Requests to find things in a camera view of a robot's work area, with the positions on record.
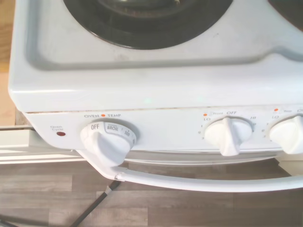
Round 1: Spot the white electric stove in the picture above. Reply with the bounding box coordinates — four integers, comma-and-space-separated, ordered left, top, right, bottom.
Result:
7, 0, 303, 171

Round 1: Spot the white oven temperature knob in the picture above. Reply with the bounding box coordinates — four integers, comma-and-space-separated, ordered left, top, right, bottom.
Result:
80, 122, 140, 167

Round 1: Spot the black electric coil burner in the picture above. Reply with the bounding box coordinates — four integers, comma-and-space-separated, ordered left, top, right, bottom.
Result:
267, 0, 303, 21
63, 0, 232, 50

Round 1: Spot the white burner control knob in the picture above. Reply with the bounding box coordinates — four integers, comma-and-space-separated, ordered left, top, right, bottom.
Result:
204, 117, 253, 157
269, 114, 303, 155

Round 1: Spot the white oven door handle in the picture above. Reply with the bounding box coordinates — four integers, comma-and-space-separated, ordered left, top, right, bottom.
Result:
75, 148, 303, 193

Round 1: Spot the black cable with white band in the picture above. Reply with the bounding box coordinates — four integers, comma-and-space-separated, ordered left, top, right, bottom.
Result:
68, 179, 120, 227

